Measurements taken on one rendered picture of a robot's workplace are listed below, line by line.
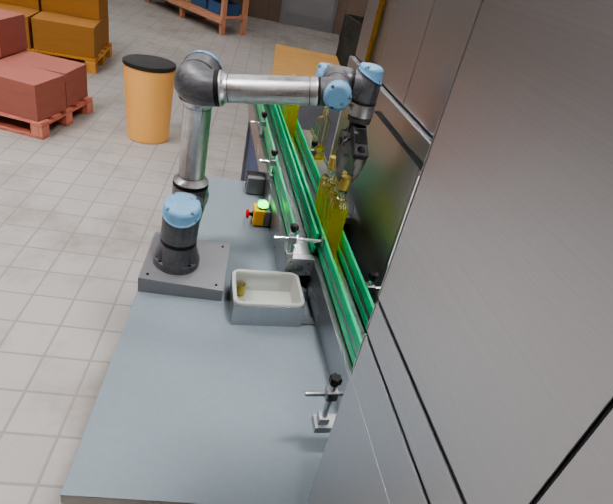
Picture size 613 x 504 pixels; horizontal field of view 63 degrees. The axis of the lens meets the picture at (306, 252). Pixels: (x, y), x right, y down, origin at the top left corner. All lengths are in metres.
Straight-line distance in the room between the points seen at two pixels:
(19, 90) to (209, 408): 3.57
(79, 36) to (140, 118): 1.97
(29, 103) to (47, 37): 1.94
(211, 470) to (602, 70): 1.10
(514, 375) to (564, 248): 0.11
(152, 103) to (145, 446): 3.49
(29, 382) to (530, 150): 2.27
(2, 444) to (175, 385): 1.03
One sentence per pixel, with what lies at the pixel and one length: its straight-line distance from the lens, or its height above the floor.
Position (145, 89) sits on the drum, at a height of 0.48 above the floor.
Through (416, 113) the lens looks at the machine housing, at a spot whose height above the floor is 1.41.
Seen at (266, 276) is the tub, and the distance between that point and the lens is 1.67.
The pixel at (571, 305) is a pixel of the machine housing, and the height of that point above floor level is 1.63.
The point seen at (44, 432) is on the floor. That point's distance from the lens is 2.30.
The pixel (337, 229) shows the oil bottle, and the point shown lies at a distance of 1.69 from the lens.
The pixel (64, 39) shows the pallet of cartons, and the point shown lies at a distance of 6.34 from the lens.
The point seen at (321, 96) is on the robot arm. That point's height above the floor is 1.45.
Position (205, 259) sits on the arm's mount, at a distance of 1.75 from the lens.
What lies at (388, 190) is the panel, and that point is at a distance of 1.61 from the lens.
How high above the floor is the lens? 1.81
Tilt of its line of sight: 33 degrees down
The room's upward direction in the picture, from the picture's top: 13 degrees clockwise
